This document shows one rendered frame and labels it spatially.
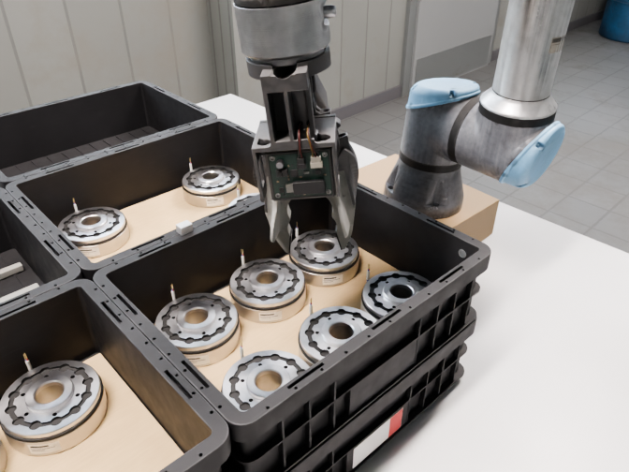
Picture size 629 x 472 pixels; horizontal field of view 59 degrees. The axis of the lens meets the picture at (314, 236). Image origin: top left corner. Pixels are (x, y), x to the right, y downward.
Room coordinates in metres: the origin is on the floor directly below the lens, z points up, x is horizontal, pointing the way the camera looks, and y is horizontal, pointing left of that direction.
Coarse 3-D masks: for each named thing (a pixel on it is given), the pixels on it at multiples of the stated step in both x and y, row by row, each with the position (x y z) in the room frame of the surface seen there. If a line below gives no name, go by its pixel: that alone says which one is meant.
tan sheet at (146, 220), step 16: (176, 192) 0.89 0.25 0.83; (256, 192) 0.89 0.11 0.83; (128, 208) 0.84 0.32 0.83; (144, 208) 0.84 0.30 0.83; (160, 208) 0.84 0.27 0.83; (176, 208) 0.84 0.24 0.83; (192, 208) 0.84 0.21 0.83; (208, 208) 0.84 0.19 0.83; (224, 208) 0.84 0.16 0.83; (128, 224) 0.79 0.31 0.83; (144, 224) 0.79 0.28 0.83; (160, 224) 0.79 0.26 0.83; (128, 240) 0.74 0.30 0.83; (144, 240) 0.74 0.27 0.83
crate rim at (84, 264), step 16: (192, 128) 0.95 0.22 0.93; (240, 128) 0.96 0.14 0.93; (144, 144) 0.89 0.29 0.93; (80, 160) 0.82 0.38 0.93; (96, 160) 0.83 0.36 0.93; (32, 176) 0.77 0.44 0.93; (48, 176) 0.77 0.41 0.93; (16, 192) 0.72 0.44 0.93; (240, 208) 0.67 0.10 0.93; (48, 224) 0.63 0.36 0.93; (64, 240) 0.60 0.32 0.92; (160, 240) 0.59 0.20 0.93; (80, 256) 0.56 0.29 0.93; (112, 256) 0.56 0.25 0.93; (128, 256) 0.56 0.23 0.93
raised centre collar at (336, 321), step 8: (328, 320) 0.51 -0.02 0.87; (336, 320) 0.51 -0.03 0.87; (344, 320) 0.51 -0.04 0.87; (352, 320) 0.51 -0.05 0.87; (328, 328) 0.50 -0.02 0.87; (352, 328) 0.50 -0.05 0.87; (360, 328) 0.50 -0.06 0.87; (328, 336) 0.48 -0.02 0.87; (352, 336) 0.48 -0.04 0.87; (328, 344) 0.47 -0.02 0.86; (336, 344) 0.47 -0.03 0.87
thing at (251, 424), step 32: (224, 224) 0.63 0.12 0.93; (480, 256) 0.56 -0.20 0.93; (448, 288) 0.50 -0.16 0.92; (384, 320) 0.44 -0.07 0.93; (416, 320) 0.46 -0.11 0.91; (352, 352) 0.39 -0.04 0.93; (192, 384) 0.35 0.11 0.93; (288, 384) 0.35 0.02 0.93; (320, 384) 0.36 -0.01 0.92; (224, 416) 0.32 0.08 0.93; (256, 416) 0.32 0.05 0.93
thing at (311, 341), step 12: (324, 312) 0.53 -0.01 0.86; (336, 312) 0.53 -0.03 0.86; (348, 312) 0.53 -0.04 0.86; (360, 312) 0.53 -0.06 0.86; (312, 324) 0.51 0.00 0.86; (360, 324) 0.51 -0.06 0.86; (300, 336) 0.49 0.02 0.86; (312, 336) 0.49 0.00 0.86; (312, 348) 0.47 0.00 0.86; (324, 348) 0.47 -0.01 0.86
